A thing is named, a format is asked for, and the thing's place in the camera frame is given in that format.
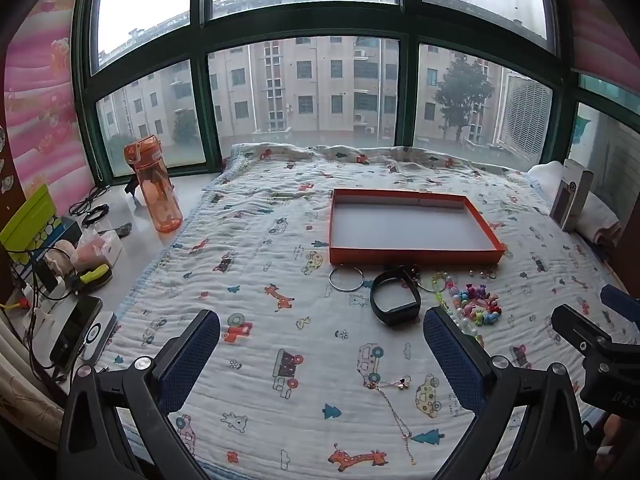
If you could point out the white folded towel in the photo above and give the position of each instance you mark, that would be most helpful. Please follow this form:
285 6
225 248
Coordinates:
602 215

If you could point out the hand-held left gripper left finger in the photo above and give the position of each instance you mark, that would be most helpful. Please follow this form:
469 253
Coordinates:
192 355

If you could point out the white power strip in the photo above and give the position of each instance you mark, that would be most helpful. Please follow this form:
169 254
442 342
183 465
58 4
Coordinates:
52 291

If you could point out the pink printed curtain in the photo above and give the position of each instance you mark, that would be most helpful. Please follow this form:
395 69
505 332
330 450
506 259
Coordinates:
45 110

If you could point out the white and grey box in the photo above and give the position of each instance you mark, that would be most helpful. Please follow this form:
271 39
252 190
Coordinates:
572 195

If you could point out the orange water bottle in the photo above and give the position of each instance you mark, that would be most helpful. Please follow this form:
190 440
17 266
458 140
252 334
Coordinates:
157 190

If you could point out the black phone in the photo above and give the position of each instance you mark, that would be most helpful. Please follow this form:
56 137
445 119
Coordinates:
75 330

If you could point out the clear tissue pack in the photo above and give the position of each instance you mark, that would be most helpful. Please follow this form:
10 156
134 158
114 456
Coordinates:
97 250

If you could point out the white charger pad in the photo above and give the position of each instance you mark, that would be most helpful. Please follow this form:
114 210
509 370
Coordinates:
100 335

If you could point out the beige apartment building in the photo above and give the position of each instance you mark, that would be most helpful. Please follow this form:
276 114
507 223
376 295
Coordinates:
320 85

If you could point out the white air conditioner unit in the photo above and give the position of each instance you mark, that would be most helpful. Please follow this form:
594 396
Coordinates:
522 115

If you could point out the green box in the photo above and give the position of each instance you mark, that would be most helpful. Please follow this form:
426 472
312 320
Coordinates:
30 220

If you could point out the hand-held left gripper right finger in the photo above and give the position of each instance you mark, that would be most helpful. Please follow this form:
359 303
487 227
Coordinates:
447 355

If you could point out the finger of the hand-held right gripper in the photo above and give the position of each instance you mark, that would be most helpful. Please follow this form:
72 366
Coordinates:
575 327
622 302

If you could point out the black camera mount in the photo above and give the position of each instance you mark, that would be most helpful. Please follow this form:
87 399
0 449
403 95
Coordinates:
132 190

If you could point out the orange cardboard tray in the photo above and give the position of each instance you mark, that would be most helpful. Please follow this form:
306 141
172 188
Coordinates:
410 225

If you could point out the printed cartoon blanket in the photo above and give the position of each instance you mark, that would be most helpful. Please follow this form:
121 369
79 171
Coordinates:
310 340

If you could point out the green tree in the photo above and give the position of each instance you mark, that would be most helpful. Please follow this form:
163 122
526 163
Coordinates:
462 95

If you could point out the green window frame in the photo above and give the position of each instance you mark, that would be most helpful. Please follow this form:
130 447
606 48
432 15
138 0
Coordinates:
407 85

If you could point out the black smart band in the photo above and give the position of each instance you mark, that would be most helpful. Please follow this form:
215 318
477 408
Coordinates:
382 312

